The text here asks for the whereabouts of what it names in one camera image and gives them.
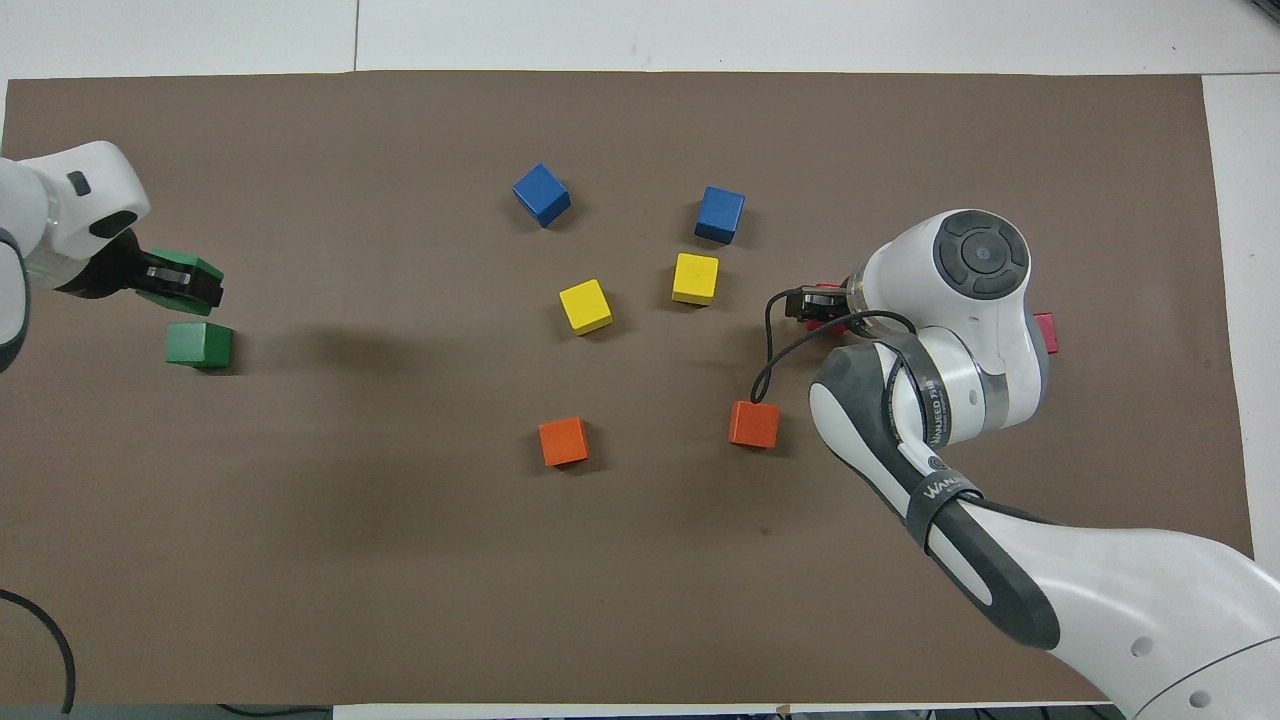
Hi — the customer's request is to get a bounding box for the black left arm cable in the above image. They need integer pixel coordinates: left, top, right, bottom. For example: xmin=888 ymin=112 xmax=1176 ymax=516
xmin=0 ymin=588 xmax=78 ymax=716

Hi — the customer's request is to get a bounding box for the yellow wooden cube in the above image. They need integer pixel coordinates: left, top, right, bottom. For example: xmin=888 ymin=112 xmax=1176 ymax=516
xmin=671 ymin=252 xmax=721 ymax=307
xmin=558 ymin=278 xmax=614 ymax=337

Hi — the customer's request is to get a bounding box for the orange wooden cube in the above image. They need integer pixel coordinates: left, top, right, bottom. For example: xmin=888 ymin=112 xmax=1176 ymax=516
xmin=729 ymin=400 xmax=781 ymax=450
xmin=538 ymin=416 xmax=591 ymax=468

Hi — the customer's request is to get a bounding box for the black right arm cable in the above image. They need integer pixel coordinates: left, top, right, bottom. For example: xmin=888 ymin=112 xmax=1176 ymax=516
xmin=750 ymin=288 xmax=936 ymax=521

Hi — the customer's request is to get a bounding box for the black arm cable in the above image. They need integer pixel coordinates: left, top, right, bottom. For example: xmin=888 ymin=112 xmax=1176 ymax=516
xmin=750 ymin=288 xmax=936 ymax=521
xmin=0 ymin=588 xmax=78 ymax=716

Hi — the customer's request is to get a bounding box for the blue wooden cube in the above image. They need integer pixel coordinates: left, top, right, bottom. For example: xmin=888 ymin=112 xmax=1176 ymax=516
xmin=694 ymin=185 xmax=747 ymax=246
xmin=511 ymin=163 xmax=573 ymax=229

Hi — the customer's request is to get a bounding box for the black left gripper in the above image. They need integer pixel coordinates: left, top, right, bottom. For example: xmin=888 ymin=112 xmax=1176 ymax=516
xmin=58 ymin=228 xmax=224 ymax=308

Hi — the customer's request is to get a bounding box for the green wooden cube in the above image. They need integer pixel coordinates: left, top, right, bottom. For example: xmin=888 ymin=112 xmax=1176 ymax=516
xmin=165 ymin=322 xmax=234 ymax=369
xmin=138 ymin=247 xmax=225 ymax=318

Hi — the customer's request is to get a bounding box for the brown table mat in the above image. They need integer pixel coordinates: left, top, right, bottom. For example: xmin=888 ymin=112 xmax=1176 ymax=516
xmin=0 ymin=70 xmax=1266 ymax=706

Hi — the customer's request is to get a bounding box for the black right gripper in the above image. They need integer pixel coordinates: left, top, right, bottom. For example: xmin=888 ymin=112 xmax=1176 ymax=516
xmin=786 ymin=279 xmax=864 ymax=327

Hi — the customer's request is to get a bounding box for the grey velcro cable strap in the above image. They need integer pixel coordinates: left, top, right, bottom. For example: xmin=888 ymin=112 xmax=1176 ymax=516
xmin=903 ymin=468 xmax=986 ymax=551
xmin=880 ymin=335 xmax=951 ymax=451

